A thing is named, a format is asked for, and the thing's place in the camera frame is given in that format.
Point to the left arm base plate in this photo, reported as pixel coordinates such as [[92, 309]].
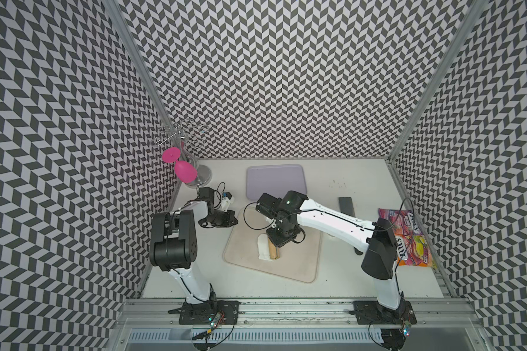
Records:
[[203, 314]]

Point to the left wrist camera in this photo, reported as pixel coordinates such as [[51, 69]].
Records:
[[226, 201]]

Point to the black handled metal spatula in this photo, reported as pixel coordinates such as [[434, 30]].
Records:
[[346, 206]]

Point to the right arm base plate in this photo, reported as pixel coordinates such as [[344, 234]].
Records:
[[371, 312]]

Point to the wooden dough roller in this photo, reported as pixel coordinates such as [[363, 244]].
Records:
[[273, 251]]

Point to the pink wine glass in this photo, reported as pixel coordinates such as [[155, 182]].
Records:
[[185, 171]]

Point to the beige plastic tray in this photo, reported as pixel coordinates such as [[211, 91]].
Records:
[[298, 262]]

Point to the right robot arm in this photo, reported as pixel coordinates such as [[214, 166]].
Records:
[[288, 216]]

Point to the purple plastic tray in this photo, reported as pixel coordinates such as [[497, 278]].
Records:
[[275, 180]]

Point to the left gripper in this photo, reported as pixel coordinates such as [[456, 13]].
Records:
[[227, 222]]

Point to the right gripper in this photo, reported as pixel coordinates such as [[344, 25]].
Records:
[[279, 241]]

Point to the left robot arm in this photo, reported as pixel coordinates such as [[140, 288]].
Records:
[[174, 245]]

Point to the white dough ball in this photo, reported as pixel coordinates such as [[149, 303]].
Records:
[[263, 248]]

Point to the colourful candy bag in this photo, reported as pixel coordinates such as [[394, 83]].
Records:
[[413, 249]]

